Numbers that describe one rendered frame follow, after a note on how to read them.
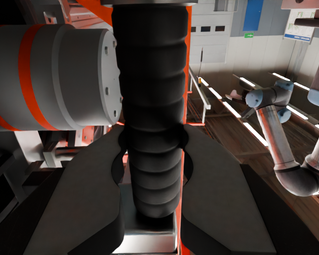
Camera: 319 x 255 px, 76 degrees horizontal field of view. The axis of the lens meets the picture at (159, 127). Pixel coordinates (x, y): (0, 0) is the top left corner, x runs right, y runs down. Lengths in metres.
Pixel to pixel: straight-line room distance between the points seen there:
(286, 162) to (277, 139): 0.10
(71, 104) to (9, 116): 0.08
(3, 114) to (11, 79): 0.05
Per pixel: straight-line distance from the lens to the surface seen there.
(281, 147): 0.98
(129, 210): 0.17
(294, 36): 9.81
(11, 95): 0.28
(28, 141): 0.39
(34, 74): 0.26
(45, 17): 0.57
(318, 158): 1.04
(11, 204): 0.52
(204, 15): 13.91
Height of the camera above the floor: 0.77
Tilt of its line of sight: 30 degrees up
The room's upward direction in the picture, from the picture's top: 179 degrees clockwise
